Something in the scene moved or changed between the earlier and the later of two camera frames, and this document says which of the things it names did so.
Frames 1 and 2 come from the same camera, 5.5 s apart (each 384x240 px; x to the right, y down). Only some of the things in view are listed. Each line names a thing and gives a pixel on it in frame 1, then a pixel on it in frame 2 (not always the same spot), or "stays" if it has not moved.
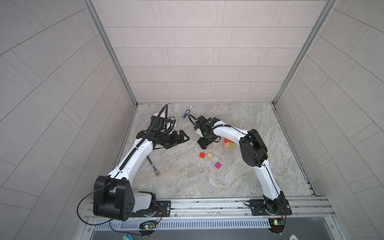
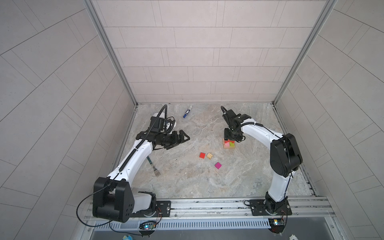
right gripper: (202, 143) → (238, 138)
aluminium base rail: (309, 206) stays
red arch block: (227, 140) stays
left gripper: (174, 141) stays
